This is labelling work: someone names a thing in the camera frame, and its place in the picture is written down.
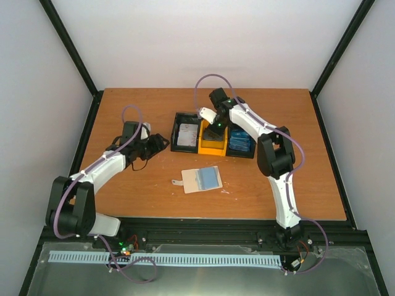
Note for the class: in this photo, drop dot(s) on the black card bin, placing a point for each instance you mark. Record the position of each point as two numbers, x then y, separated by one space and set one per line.
235 153
179 119

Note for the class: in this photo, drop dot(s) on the white card stack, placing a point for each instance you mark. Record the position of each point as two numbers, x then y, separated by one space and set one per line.
187 135

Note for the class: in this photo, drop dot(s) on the black front frame rail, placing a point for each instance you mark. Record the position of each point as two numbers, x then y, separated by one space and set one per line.
256 234

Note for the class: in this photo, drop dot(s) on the black frame post left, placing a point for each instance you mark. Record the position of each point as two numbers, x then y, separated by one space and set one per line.
58 25

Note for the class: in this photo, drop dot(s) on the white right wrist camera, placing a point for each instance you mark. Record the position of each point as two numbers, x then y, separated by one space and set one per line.
207 114

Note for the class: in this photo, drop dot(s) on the black frame post right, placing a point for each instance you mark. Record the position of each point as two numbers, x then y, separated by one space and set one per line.
349 33

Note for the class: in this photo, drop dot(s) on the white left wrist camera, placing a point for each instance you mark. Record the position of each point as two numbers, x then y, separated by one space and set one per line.
145 131

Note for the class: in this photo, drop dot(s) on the beige card holder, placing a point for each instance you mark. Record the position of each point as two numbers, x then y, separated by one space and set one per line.
199 180

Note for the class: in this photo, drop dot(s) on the black card stack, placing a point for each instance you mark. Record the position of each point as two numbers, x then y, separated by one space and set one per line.
209 135

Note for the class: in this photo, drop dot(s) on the blue card stack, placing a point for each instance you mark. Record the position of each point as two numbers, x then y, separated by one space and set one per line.
239 140

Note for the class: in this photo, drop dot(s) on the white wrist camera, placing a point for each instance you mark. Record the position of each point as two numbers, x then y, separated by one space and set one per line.
145 131
207 114

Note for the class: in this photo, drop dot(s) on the black frame post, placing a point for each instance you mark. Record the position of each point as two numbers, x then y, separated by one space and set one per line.
58 25
349 33

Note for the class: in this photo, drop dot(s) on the black right card bin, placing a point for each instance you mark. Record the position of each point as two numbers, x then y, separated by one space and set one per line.
235 153

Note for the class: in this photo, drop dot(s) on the light blue cable duct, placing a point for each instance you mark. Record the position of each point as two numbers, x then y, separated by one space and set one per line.
169 259

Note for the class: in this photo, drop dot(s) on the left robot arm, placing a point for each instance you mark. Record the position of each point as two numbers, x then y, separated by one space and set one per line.
72 209

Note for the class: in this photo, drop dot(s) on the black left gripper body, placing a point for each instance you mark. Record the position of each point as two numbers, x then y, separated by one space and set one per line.
145 151

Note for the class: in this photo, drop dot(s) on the yellow middle card bin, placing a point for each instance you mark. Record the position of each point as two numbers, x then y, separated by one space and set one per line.
211 147

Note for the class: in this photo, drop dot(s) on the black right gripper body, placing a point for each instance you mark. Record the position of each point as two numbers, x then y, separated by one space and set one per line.
223 124

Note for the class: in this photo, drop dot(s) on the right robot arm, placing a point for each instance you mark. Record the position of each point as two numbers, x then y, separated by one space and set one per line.
275 157

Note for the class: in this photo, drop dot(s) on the black left card bin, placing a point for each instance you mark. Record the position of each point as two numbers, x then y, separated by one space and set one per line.
179 119

